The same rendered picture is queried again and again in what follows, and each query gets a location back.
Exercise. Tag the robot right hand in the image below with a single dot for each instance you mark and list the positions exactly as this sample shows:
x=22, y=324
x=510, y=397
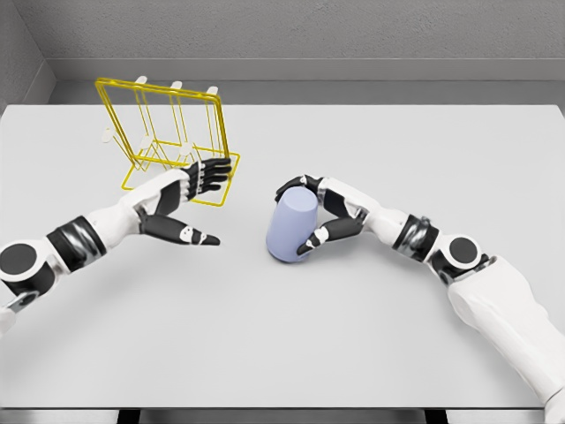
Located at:
x=340, y=207

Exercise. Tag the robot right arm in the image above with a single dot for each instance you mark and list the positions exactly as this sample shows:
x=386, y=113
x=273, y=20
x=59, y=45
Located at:
x=476, y=282

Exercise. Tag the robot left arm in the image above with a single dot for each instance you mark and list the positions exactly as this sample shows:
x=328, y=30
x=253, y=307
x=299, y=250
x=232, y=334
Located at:
x=57, y=247

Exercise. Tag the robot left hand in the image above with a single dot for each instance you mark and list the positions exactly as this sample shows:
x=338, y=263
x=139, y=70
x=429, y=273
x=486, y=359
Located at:
x=165, y=194

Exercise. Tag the light blue cup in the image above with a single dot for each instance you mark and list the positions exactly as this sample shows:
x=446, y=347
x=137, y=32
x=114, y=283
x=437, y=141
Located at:
x=291, y=225

